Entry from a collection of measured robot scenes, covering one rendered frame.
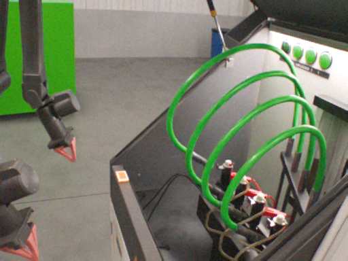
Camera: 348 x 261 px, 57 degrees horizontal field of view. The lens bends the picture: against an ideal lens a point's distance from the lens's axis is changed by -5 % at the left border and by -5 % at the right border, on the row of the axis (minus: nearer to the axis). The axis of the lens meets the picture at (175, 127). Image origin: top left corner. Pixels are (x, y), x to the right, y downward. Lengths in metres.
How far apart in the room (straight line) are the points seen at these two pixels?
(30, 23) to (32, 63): 0.11
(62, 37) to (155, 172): 2.90
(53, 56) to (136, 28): 3.63
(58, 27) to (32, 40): 2.91
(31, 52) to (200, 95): 0.55
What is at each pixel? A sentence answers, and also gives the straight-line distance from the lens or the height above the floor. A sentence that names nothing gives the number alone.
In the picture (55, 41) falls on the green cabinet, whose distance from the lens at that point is 3.91.
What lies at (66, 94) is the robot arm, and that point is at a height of 1.22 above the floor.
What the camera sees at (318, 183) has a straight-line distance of 0.74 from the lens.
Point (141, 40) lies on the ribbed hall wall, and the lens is 7.37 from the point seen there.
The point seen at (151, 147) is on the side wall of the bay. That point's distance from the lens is 1.15.
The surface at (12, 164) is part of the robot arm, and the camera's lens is 0.64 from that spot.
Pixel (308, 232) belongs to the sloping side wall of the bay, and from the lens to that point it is 0.63.
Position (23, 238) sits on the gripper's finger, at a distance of 0.70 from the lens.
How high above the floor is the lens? 1.53
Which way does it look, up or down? 23 degrees down
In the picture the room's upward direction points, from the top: 5 degrees clockwise
